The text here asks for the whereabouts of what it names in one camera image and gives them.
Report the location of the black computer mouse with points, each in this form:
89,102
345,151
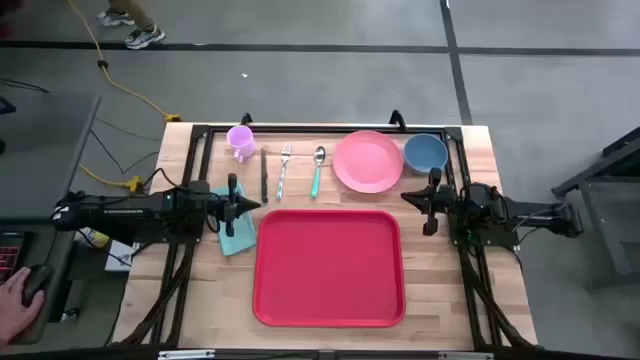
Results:
37,282

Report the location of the grey desk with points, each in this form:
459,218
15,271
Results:
45,150

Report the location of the black serrated knife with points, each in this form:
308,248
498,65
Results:
264,180

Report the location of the blue plastic bowl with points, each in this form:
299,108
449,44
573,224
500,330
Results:
425,152

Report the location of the pink plastic mug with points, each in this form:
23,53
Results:
240,137

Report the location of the pink plastic plate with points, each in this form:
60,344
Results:
367,162

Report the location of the dark flat device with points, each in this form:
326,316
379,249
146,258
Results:
6,106

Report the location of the black clamp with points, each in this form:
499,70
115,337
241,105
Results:
246,120
397,120

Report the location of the grey metal cart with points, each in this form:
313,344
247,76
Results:
615,210

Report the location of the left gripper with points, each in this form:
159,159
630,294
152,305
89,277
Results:
232,210

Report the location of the red plastic tray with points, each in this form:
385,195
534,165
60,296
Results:
325,270

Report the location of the teal cloth napkin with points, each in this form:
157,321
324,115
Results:
240,235

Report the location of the person's white sneakers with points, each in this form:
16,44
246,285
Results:
145,37

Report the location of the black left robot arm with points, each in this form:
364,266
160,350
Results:
125,212

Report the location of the backlit keyboard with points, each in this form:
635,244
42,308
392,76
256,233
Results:
10,260

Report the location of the white and yellow bottle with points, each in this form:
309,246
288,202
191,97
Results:
97,240

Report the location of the white cardboard box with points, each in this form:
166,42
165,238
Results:
120,257

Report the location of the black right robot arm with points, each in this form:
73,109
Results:
530,212

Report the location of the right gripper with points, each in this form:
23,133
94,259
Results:
435,205

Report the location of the person's hand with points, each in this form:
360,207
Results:
15,310

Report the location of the black aluminium rig frame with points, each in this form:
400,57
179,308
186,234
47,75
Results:
300,129

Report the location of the silver metal bracket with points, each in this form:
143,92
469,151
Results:
185,354
465,356

